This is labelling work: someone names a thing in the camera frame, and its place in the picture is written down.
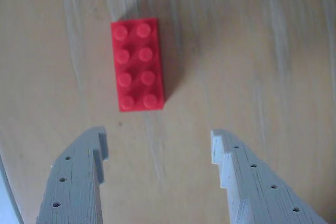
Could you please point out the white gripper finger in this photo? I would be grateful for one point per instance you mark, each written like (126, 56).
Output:
(76, 182)
(257, 195)

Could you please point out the red lego block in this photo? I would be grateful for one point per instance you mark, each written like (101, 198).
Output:
(137, 66)

